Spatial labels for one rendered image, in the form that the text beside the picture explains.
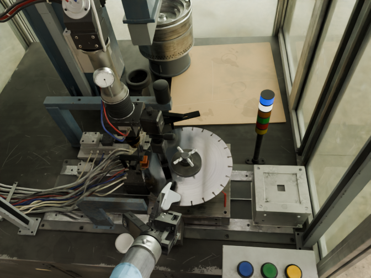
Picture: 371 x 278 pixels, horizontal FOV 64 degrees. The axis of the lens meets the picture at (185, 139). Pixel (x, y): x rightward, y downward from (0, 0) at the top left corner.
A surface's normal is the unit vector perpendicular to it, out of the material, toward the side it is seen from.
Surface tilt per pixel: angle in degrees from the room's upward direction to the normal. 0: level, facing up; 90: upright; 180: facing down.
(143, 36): 90
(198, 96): 0
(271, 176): 0
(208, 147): 0
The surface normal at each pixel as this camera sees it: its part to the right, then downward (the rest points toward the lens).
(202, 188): -0.09, -0.59
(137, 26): -0.09, 0.81
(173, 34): 0.41, 0.72
